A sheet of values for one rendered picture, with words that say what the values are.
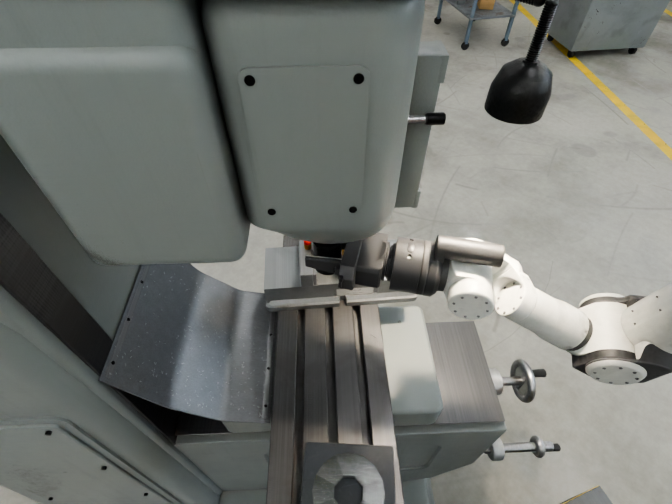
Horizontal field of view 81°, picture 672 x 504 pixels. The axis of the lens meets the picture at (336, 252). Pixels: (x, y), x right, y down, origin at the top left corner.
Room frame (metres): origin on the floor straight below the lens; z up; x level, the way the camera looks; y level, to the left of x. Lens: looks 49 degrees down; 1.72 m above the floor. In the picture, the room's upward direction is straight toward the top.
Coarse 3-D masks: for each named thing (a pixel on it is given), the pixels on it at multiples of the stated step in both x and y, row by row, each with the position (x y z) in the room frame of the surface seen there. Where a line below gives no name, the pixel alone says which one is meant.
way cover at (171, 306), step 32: (160, 288) 0.47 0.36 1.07; (192, 288) 0.52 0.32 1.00; (224, 288) 0.56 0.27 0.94; (128, 320) 0.37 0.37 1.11; (160, 320) 0.41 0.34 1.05; (192, 320) 0.45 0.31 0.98; (224, 320) 0.48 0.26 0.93; (256, 320) 0.50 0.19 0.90; (128, 352) 0.32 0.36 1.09; (160, 352) 0.35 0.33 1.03; (192, 352) 0.38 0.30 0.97; (224, 352) 0.40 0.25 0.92; (256, 352) 0.42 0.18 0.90; (128, 384) 0.27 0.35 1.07; (160, 384) 0.29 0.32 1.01; (192, 384) 0.31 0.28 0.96; (224, 384) 0.33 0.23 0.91; (256, 384) 0.34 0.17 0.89; (224, 416) 0.27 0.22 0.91; (256, 416) 0.28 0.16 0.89
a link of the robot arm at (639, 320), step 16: (640, 304) 0.32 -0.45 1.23; (656, 304) 0.31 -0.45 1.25; (624, 320) 0.32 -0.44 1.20; (640, 320) 0.30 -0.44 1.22; (656, 320) 0.29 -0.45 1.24; (640, 336) 0.28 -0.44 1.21; (656, 336) 0.27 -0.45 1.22; (640, 352) 0.27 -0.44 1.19; (656, 352) 0.26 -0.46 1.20; (592, 368) 0.26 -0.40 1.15; (608, 368) 0.26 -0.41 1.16; (624, 368) 0.25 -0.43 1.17; (640, 368) 0.25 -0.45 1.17; (656, 368) 0.25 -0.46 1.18; (624, 384) 0.25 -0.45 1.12
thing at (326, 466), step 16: (320, 448) 0.15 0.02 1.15; (336, 448) 0.15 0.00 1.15; (352, 448) 0.15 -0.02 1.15; (368, 448) 0.15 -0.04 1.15; (384, 448) 0.15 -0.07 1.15; (304, 464) 0.13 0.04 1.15; (320, 464) 0.13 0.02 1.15; (336, 464) 0.13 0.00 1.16; (352, 464) 0.13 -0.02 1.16; (368, 464) 0.13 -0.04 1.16; (384, 464) 0.13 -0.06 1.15; (304, 480) 0.11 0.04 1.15; (320, 480) 0.11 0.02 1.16; (336, 480) 0.11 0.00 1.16; (352, 480) 0.11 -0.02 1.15; (368, 480) 0.11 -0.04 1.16; (384, 480) 0.11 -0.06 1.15; (304, 496) 0.09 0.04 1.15; (320, 496) 0.09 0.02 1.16; (336, 496) 0.09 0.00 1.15; (352, 496) 0.09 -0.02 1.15; (368, 496) 0.09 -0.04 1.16; (384, 496) 0.09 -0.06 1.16
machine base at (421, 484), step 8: (416, 480) 0.30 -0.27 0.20; (424, 480) 0.30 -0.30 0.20; (408, 488) 0.27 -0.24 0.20; (416, 488) 0.27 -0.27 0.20; (424, 488) 0.27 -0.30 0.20; (224, 496) 0.25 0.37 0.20; (232, 496) 0.25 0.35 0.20; (240, 496) 0.25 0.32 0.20; (248, 496) 0.25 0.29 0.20; (256, 496) 0.25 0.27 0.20; (264, 496) 0.25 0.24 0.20; (408, 496) 0.25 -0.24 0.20; (416, 496) 0.25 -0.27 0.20; (424, 496) 0.25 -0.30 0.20; (432, 496) 0.26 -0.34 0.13
